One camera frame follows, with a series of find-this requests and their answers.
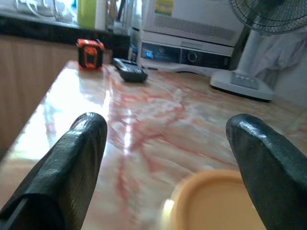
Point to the black remote handset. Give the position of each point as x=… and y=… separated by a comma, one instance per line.
x=132, y=73

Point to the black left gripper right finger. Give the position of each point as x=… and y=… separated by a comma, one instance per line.
x=271, y=167

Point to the clear utensil holder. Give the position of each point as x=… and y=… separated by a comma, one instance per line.
x=120, y=16

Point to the green bottle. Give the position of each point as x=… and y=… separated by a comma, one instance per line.
x=86, y=13

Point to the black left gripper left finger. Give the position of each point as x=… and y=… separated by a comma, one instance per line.
x=72, y=163

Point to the orange lidded round container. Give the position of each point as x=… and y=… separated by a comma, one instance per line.
x=211, y=203

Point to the white cloth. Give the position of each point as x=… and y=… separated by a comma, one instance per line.
x=287, y=52

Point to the black stone counter ledge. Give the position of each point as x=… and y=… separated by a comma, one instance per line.
x=48, y=30

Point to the clear bottle blue label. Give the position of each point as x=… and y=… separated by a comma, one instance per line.
x=134, y=48

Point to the white appliance black panel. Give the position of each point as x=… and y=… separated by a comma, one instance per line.
x=182, y=56

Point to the white bottle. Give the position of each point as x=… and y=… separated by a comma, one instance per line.
x=102, y=14

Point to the white vented appliance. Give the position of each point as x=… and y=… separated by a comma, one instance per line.
x=196, y=21

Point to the white desk fan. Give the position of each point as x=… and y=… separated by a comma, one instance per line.
x=242, y=81

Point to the orange black tape measure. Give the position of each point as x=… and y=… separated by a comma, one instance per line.
x=90, y=56

